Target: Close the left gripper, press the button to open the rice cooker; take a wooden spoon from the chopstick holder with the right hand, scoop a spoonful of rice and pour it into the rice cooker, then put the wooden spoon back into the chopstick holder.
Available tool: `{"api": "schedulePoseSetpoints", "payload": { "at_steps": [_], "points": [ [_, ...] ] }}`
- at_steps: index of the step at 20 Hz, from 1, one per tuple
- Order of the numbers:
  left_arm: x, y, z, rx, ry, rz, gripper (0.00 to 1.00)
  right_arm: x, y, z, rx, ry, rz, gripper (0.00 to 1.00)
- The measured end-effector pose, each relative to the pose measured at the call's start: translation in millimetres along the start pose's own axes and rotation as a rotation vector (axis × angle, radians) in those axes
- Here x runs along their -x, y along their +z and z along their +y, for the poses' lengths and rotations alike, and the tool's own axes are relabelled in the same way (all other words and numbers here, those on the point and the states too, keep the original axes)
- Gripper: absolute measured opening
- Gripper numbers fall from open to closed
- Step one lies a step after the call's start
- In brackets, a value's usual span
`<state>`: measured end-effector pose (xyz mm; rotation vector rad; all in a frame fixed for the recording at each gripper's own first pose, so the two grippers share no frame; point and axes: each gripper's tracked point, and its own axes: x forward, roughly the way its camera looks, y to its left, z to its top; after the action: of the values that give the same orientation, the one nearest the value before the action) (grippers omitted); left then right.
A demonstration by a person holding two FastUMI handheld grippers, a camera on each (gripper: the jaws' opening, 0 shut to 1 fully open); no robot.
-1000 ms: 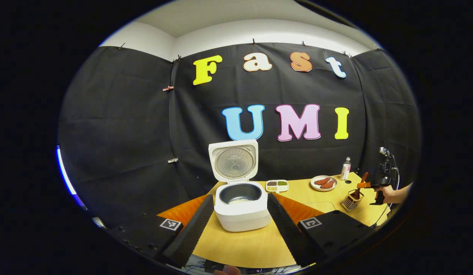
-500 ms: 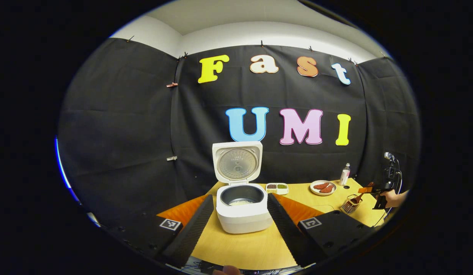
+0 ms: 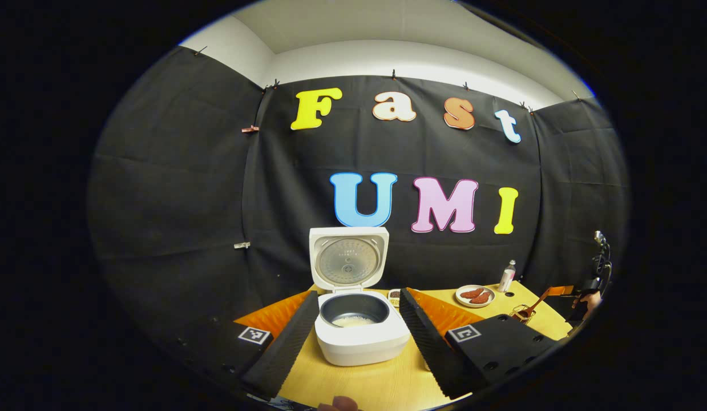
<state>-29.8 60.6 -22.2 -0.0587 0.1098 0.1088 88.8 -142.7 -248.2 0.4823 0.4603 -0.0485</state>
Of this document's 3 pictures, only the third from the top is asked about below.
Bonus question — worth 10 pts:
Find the brown wooden spoon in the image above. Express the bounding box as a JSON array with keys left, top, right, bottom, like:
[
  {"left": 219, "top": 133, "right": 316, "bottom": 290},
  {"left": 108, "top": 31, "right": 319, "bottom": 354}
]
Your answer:
[{"left": 522, "top": 287, "right": 554, "bottom": 320}]

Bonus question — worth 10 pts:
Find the white round plate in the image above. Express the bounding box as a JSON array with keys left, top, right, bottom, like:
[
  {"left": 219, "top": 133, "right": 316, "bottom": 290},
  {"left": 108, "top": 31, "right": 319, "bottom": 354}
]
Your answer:
[{"left": 455, "top": 285, "right": 496, "bottom": 309}]

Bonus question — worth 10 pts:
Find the small clear bottle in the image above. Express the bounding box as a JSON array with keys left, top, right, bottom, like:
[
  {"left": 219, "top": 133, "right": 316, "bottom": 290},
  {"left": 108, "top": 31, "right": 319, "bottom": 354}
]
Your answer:
[{"left": 498, "top": 260, "right": 516, "bottom": 293}]

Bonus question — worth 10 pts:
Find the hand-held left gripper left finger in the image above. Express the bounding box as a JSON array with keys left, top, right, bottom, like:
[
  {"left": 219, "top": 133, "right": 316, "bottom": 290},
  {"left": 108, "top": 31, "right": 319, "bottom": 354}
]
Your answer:
[{"left": 176, "top": 290, "right": 320, "bottom": 400}]

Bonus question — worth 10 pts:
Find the black backdrop cloth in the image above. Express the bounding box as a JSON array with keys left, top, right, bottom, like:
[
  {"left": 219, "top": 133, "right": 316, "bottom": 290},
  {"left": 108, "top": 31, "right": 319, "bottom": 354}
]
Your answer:
[{"left": 88, "top": 46, "right": 631, "bottom": 349}]

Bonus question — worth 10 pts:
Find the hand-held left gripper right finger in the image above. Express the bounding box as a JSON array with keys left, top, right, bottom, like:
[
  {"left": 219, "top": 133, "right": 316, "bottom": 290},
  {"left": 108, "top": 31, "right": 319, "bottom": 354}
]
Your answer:
[{"left": 399, "top": 287, "right": 562, "bottom": 400}]

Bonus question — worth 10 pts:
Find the thin gripper cable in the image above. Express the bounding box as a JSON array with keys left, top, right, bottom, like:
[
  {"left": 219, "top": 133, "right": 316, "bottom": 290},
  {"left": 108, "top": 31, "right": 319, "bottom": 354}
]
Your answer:
[{"left": 597, "top": 243, "right": 615, "bottom": 289}]

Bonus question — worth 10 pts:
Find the white rice cooker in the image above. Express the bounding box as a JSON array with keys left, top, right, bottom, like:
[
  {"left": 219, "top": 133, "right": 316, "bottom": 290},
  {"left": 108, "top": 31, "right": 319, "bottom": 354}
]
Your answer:
[{"left": 309, "top": 227, "right": 411, "bottom": 366}]

